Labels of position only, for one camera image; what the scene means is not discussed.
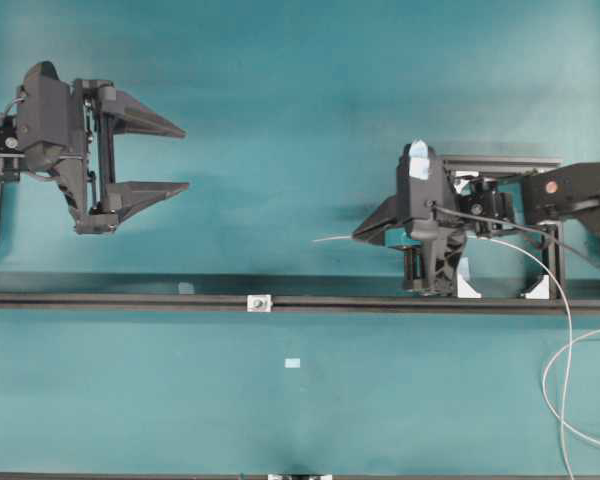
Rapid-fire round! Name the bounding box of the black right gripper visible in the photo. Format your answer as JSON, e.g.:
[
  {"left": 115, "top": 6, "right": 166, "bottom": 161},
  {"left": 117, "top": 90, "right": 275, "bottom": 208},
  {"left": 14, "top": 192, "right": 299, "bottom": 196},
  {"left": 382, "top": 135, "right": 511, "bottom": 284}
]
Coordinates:
[{"left": 353, "top": 141, "right": 467, "bottom": 296}]

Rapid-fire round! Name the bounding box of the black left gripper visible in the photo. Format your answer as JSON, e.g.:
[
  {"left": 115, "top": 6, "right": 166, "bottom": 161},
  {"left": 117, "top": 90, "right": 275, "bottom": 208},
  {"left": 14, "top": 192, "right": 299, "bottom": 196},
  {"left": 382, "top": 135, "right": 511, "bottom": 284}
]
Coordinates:
[{"left": 16, "top": 61, "right": 189, "bottom": 234}]

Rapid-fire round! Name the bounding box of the thin white wire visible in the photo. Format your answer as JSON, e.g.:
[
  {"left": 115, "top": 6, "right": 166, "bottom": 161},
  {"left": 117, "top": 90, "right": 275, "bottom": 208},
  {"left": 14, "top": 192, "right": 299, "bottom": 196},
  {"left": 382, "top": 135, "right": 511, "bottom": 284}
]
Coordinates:
[{"left": 312, "top": 234, "right": 600, "bottom": 480}]

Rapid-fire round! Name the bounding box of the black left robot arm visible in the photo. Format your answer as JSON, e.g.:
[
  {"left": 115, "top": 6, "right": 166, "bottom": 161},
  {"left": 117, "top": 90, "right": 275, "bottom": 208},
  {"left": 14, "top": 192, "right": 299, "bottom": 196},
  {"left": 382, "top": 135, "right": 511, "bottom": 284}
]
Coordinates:
[{"left": 0, "top": 61, "right": 189, "bottom": 234}]

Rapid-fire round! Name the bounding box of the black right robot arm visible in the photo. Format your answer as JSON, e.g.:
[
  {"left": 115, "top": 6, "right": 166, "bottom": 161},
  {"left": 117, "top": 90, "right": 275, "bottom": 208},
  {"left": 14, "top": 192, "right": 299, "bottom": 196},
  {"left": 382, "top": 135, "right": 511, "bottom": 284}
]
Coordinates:
[{"left": 352, "top": 140, "right": 600, "bottom": 296}]

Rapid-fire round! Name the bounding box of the blue tape on right gripper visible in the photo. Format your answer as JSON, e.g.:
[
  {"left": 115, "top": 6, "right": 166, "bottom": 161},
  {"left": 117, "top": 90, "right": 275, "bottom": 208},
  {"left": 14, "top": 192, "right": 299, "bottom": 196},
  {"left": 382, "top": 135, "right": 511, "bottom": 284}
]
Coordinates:
[{"left": 408, "top": 139, "right": 430, "bottom": 181}]

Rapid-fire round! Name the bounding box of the light blue tape on table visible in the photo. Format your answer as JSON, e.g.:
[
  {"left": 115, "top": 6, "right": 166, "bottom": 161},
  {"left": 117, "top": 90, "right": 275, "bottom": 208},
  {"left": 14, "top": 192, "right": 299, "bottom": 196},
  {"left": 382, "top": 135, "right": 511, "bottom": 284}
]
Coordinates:
[{"left": 284, "top": 358, "right": 301, "bottom": 369}]

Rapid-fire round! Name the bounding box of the white bracket on frame left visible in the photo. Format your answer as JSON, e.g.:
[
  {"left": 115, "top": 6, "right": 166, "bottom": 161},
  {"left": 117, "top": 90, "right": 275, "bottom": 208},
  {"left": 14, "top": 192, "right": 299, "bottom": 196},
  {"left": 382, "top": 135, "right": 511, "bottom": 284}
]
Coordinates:
[{"left": 455, "top": 270, "right": 482, "bottom": 299}]

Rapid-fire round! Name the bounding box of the white bracket on frame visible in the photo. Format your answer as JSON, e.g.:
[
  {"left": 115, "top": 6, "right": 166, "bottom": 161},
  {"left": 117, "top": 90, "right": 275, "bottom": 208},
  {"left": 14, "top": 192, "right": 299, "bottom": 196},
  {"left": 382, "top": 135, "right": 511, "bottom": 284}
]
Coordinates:
[
  {"left": 455, "top": 270, "right": 482, "bottom": 299},
  {"left": 521, "top": 275, "right": 552, "bottom": 300}
]

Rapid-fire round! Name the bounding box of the white corner bracket with hole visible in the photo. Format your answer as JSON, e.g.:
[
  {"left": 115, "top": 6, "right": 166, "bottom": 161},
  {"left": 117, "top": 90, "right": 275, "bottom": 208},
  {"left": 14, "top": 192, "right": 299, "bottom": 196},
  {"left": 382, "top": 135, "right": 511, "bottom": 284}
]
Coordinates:
[{"left": 247, "top": 294, "right": 273, "bottom": 313}]

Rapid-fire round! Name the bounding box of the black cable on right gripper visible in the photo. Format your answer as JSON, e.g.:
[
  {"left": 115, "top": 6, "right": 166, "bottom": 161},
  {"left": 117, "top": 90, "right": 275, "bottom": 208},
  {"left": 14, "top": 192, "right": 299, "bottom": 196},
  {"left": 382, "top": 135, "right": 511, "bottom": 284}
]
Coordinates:
[{"left": 427, "top": 200, "right": 600, "bottom": 274}]

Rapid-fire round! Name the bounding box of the white bracket on frame right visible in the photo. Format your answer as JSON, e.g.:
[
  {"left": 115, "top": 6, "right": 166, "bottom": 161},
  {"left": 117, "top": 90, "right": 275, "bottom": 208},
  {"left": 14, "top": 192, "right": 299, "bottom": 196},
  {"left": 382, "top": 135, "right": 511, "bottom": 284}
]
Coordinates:
[{"left": 521, "top": 275, "right": 552, "bottom": 300}]

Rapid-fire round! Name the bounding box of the long black aluminium rail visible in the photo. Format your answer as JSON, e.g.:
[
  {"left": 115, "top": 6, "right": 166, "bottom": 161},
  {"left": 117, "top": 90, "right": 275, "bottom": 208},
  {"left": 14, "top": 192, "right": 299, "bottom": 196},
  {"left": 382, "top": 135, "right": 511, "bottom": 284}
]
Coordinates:
[{"left": 0, "top": 272, "right": 600, "bottom": 315}]

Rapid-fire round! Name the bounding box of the white bracket at bottom edge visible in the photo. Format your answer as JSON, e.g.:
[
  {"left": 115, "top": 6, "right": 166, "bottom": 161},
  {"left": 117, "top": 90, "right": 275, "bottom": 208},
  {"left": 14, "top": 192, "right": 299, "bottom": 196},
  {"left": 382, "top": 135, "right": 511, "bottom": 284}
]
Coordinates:
[{"left": 266, "top": 473, "right": 334, "bottom": 480}]

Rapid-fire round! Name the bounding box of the black rail at bottom edge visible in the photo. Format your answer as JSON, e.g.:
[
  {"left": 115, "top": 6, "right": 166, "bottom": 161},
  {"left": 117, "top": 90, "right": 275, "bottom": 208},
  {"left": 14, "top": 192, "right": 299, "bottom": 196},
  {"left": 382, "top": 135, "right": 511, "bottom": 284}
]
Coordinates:
[{"left": 0, "top": 472, "right": 571, "bottom": 480}]

